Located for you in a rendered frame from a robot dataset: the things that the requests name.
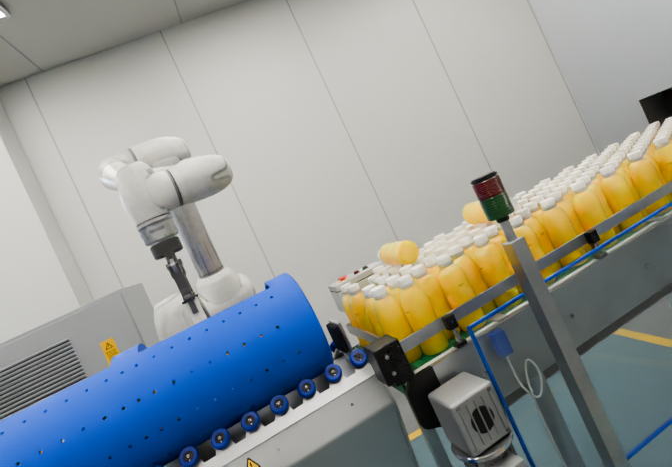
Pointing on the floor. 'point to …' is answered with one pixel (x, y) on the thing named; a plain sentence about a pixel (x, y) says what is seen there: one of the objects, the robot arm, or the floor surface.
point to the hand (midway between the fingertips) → (197, 312)
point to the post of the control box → (436, 447)
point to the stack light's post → (565, 353)
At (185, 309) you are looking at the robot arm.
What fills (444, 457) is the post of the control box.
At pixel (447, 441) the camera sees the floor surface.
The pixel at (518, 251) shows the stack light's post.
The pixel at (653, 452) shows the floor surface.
